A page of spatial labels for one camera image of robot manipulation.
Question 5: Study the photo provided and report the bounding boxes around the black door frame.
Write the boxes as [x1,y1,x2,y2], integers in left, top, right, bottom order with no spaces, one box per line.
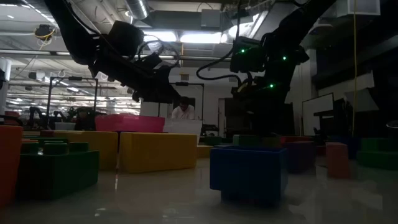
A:
[169,82,205,122]

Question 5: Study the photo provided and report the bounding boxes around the dark desk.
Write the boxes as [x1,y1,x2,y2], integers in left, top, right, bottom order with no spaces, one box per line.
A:
[313,99,356,141]

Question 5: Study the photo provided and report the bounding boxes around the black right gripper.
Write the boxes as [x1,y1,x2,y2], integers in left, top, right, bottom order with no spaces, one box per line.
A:
[231,77,293,138]

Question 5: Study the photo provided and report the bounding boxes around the pink plastic bin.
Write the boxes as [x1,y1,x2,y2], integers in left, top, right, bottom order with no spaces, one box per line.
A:
[95,113,166,133]

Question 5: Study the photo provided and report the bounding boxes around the thin purple stick block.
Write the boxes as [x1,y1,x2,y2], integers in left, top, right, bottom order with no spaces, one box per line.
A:
[280,141,317,174]

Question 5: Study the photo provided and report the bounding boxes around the rectangular grey air duct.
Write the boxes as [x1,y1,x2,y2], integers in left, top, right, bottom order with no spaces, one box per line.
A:
[146,9,225,32]

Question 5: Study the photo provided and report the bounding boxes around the long red stud brick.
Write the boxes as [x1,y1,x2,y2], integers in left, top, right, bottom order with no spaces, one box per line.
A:
[280,136,312,144]

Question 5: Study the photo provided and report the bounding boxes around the long orange stud brick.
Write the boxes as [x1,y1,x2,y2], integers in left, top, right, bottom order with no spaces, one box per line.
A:
[0,125,40,208]

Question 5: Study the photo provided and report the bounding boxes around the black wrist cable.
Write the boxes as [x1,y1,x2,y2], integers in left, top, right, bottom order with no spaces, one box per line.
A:
[136,34,182,70]
[195,46,247,87]

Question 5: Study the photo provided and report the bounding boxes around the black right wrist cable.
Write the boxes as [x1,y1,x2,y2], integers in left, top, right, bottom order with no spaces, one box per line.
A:
[195,46,247,87]

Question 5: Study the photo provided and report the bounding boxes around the wide yellow wooden block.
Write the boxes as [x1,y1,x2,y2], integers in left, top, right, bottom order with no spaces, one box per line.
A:
[118,131,198,174]
[52,130,119,170]

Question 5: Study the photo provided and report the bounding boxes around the black cart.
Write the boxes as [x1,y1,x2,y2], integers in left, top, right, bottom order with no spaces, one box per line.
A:
[201,124,220,138]

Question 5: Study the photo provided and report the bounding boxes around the hanging yellow cable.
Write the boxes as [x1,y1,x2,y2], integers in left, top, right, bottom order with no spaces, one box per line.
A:
[351,0,358,136]

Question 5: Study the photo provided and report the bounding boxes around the whiteboard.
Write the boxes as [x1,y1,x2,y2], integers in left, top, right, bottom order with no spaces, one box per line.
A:
[302,93,335,137]

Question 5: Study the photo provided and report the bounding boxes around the thin pink stick block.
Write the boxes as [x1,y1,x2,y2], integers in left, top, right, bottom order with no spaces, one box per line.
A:
[325,141,352,180]

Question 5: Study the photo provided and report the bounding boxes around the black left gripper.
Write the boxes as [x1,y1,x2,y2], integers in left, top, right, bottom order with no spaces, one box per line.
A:
[93,55,182,104]

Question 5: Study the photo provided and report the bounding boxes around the ceiling cable reel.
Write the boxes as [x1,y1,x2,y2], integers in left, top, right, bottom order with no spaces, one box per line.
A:
[33,24,57,42]

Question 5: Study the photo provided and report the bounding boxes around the black metal rig frame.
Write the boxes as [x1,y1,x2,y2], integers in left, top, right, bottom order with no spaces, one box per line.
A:
[46,77,99,130]

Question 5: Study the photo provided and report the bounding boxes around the green wooden plank block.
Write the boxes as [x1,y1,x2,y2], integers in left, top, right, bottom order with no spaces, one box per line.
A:
[356,137,398,170]

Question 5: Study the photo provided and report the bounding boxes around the clear plastic bin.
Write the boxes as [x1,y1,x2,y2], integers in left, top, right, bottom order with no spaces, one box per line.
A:
[163,119,203,145]

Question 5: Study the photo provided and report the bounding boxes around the small yellow block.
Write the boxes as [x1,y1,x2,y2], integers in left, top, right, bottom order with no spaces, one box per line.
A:
[197,144,214,159]

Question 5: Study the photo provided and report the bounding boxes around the small blue stud brick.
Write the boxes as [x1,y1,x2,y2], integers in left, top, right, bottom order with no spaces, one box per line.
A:
[329,134,362,159]
[210,146,289,208]

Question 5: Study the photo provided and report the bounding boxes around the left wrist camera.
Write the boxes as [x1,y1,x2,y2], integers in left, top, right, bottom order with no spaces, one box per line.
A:
[141,52,163,71]

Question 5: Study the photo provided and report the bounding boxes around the small green stud brick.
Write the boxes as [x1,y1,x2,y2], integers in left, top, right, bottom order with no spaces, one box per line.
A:
[23,135,69,145]
[17,141,100,201]
[233,134,261,147]

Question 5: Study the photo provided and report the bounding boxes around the person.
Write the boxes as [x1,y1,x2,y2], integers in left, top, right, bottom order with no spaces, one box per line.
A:
[171,96,197,121]

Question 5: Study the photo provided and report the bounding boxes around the dark tall cabinet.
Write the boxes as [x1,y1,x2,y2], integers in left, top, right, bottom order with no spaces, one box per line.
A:
[284,102,295,136]
[223,98,238,138]

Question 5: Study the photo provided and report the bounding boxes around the long horizontal ceiling pipe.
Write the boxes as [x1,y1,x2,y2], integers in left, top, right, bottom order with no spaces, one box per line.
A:
[0,49,238,65]

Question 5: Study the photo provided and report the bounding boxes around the long green stud brick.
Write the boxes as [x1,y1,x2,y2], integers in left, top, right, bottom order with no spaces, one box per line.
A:
[203,136,233,147]

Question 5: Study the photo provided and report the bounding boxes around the red background object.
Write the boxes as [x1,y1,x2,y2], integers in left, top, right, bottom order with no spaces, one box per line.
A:
[3,110,22,126]

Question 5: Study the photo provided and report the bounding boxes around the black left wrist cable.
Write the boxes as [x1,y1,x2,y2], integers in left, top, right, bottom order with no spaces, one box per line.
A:
[136,34,182,70]

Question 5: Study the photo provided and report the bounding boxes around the round silver air duct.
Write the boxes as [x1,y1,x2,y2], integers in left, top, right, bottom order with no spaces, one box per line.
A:
[126,0,150,20]

